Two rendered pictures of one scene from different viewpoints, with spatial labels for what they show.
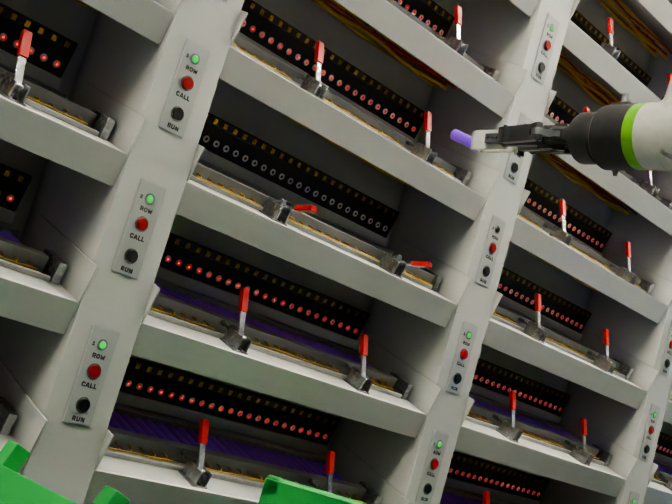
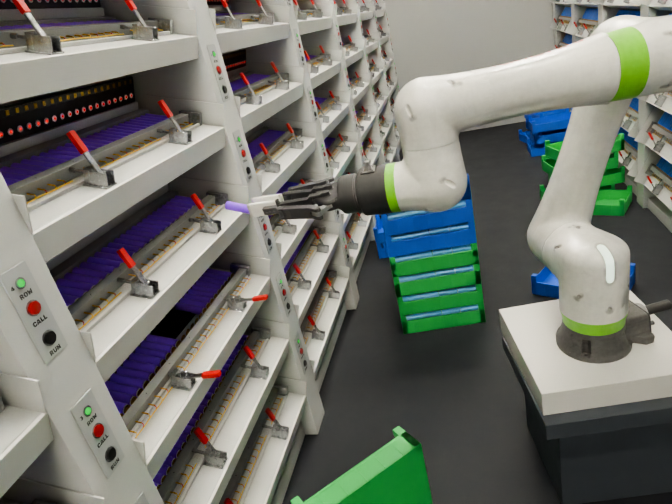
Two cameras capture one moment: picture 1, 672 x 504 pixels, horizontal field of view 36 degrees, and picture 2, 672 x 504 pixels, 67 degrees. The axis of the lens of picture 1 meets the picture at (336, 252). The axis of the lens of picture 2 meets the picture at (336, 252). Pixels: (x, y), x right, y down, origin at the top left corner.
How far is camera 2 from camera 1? 102 cm
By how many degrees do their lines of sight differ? 43
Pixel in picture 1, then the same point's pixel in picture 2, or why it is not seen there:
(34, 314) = not seen: outside the picture
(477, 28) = (154, 75)
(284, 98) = (143, 328)
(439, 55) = (183, 160)
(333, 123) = (173, 294)
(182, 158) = (134, 463)
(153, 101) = (91, 476)
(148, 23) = (35, 446)
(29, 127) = not seen: outside the picture
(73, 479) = not seen: outside the picture
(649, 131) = (412, 200)
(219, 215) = (170, 441)
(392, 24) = (152, 181)
